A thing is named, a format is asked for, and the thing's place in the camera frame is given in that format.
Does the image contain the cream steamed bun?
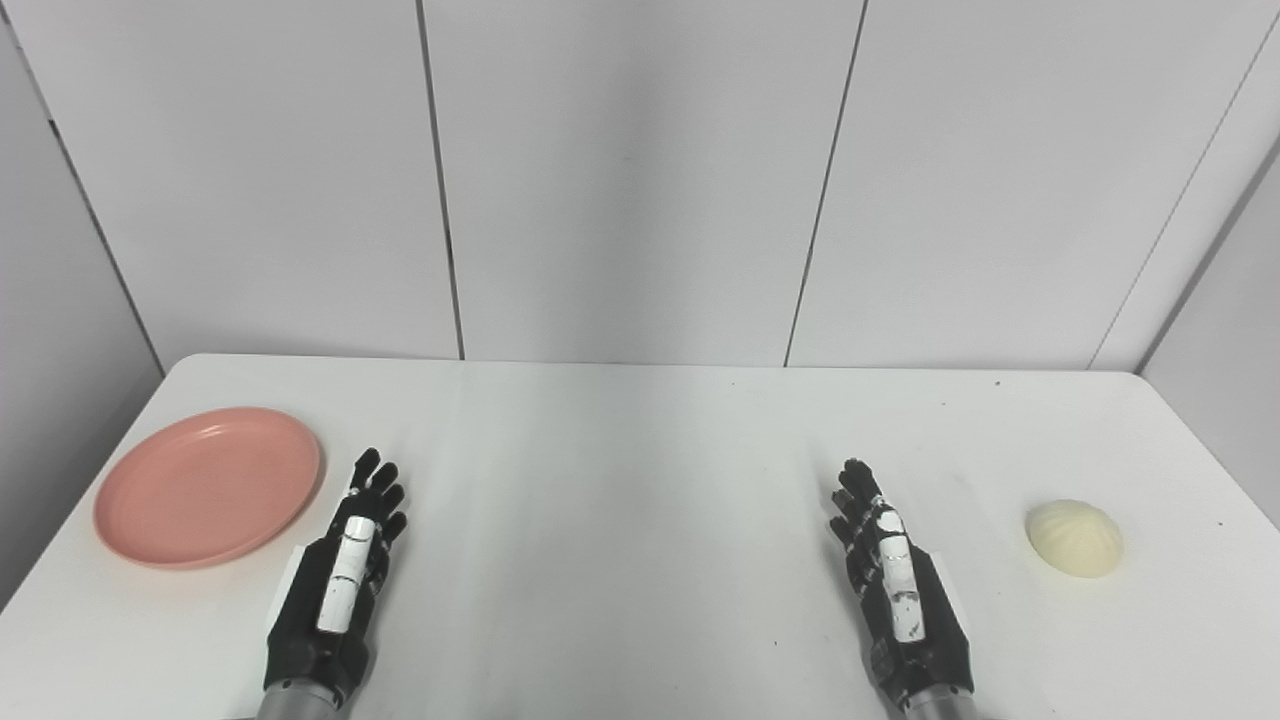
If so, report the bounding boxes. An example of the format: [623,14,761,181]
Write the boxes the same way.
[1025,498,1124,579]

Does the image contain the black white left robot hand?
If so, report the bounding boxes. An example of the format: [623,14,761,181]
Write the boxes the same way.
[262,447,409,707]

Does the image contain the pink round plate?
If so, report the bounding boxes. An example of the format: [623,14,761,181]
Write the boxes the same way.
[93,406,324,571]

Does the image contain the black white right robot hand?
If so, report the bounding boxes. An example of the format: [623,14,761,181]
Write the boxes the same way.
[828,458,976,709]

